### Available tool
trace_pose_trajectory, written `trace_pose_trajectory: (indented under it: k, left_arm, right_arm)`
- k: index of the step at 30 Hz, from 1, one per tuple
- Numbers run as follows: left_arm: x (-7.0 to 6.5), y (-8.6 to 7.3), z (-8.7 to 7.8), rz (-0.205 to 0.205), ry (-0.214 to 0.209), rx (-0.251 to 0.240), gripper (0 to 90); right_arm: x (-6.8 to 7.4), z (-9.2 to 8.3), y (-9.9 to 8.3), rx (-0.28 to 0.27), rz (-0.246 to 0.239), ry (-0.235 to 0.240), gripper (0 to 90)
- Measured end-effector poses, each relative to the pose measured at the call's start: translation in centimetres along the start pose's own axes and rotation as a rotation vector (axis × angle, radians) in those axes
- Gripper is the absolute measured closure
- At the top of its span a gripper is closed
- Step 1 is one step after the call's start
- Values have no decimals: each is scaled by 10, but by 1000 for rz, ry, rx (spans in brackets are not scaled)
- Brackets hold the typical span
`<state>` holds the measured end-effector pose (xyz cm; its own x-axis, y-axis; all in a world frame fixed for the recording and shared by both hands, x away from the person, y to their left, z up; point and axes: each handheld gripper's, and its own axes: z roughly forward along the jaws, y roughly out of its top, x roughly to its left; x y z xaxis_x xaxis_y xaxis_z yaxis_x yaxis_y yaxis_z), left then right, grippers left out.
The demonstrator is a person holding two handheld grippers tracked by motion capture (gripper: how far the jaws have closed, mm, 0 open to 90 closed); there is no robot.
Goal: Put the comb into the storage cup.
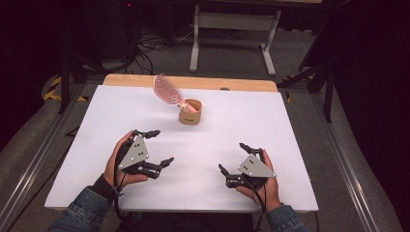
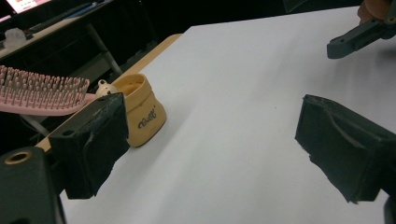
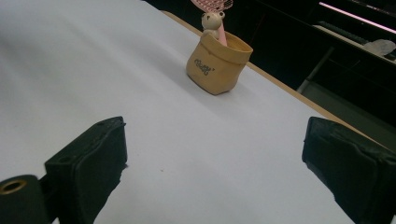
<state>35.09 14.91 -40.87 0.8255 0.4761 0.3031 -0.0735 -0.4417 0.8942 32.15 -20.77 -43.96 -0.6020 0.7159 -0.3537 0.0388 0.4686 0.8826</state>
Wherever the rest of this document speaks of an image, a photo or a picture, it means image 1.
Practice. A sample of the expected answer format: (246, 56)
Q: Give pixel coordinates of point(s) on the aluminium floor rail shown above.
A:
(344, 161)
(38, 158)

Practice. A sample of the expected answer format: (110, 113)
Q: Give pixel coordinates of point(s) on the person's right hand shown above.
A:
(270, 196)

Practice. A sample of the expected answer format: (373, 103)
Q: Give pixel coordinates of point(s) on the pink hairbrush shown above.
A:
(164, 88)

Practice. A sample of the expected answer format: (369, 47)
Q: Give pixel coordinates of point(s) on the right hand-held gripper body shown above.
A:
(256, 167)

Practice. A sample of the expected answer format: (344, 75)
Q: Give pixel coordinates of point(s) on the person's dark trousers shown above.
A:
(193, 224)

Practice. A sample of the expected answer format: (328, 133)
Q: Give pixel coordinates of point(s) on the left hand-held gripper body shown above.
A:
(135, 153)

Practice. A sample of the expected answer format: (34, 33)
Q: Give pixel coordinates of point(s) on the black metal stand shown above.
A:
(328, 96)
(65, 83)

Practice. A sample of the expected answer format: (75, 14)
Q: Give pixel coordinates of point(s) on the person's left hand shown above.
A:
(111, 167)

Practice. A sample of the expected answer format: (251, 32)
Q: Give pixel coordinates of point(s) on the grey metal table frame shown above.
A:
(237, 21)

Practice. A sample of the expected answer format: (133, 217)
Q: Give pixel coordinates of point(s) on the yellow black hazard tape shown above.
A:
(51, 95)
(287, 97)

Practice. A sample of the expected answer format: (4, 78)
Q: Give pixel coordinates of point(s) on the tan holder with animal figure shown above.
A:
(190, 118)

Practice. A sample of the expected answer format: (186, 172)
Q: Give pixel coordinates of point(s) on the white table board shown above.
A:
(225, 129)

